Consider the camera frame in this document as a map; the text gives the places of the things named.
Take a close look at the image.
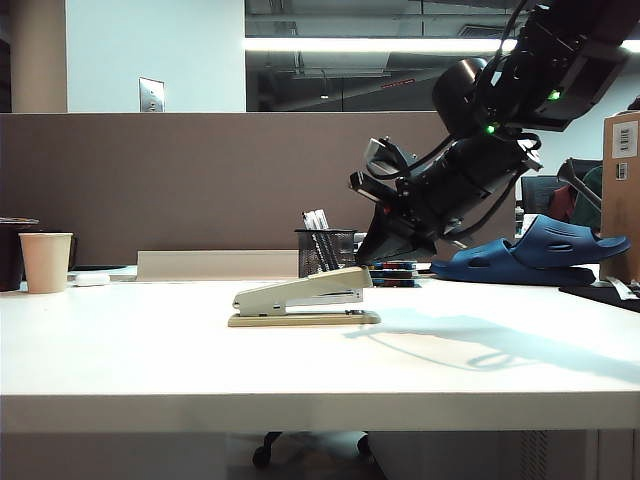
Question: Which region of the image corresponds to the long ceiling light strip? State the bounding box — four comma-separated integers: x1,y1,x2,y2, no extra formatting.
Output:
243,35,519,52

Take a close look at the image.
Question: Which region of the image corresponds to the dark cylindrical container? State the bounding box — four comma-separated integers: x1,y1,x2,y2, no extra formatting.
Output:
0,216,40,293

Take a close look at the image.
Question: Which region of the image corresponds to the tall brown cardboard box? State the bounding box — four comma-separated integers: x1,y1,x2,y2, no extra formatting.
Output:
599,111,640,282

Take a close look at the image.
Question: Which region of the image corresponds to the clear black ballpoint pen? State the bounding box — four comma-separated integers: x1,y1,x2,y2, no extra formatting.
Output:
308,209,331,274
301,210,321,274
316,209,340,271

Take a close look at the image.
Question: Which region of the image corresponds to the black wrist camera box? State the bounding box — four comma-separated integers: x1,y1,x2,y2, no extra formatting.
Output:
348,135,419,202

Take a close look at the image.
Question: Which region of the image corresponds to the metal wall plate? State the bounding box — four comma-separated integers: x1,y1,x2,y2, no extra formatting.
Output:
138,76,167,114

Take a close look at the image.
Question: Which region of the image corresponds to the black mesh pen holder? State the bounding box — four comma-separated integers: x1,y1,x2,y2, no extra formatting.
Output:
294,227,359,279

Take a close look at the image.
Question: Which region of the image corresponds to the beige desk stapler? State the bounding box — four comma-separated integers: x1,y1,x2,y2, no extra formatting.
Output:
227,265,383,329

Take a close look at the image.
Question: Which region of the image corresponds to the black mouse pad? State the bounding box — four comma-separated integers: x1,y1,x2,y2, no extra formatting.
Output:
558,281,640,315

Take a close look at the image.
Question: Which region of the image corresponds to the white earbud case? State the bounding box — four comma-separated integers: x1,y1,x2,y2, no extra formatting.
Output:
69,270,112,288

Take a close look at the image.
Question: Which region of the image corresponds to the beige paper cup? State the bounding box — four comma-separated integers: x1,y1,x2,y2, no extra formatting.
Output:
18,231,75,295

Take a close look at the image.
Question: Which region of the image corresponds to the navy blue rubber slipper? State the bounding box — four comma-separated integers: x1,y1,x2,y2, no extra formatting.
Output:
429,237,598,288
508,214,633,274

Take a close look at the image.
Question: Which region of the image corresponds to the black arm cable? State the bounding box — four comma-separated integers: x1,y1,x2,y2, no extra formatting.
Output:
439,172,524,250

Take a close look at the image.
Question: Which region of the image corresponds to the brown desk partition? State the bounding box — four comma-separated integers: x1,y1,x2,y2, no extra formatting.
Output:
0,111,517,269

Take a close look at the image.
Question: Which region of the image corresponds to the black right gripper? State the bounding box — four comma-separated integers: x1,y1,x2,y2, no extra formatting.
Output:
357,137,545,263

